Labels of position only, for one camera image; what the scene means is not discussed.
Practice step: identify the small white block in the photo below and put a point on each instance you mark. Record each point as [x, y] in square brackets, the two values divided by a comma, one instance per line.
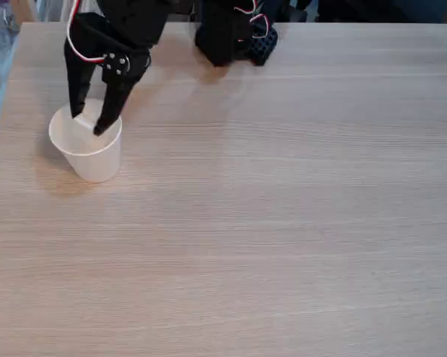
[86, 121]

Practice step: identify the white paper cup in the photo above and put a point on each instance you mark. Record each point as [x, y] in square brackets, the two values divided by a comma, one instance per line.
[93, 156]

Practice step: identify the pale striped curtain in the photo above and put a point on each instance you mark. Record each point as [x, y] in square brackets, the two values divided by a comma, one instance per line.
[59, 9]

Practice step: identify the person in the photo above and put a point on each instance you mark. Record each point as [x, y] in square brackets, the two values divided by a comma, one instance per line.
[0, 41]

